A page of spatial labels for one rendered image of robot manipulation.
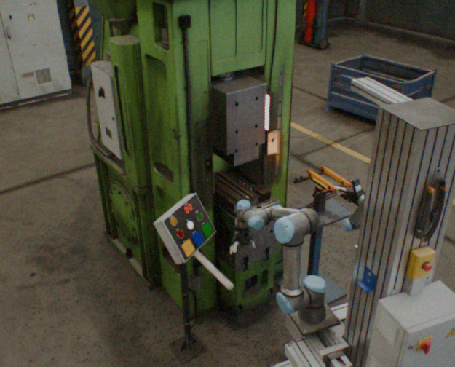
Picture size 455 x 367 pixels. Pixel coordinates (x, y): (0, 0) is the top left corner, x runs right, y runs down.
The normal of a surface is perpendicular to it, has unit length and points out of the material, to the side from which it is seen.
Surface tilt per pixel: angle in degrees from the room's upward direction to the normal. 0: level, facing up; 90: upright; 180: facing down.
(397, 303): 0
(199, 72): 90
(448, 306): 0
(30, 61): 90
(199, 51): 90
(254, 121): 90
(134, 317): 0
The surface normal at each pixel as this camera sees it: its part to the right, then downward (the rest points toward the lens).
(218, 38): 0.57, 0.41
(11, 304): -0.01, -0.86
